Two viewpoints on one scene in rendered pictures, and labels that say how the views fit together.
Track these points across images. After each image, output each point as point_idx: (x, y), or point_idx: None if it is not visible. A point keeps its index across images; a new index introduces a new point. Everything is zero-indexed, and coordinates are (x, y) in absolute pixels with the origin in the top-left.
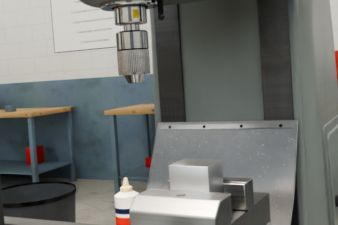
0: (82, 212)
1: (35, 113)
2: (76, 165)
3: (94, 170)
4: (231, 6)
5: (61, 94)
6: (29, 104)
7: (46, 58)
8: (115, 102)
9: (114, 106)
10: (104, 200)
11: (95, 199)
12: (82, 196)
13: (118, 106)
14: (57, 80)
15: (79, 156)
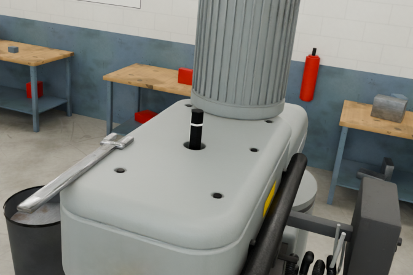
0: (77, 162)
1: (38, 62)
2: (72, 102)
3: (88, 108)
4: None
5: (61, 37)
6: (30, 40)
7: (48, 0)
8: (112, 55)
9: (110, 59)
10: (96, 148)
11: (89, 145)
12: (77, 140)
13: (114, 59)
14: (58, 23)
15: (75, 94)
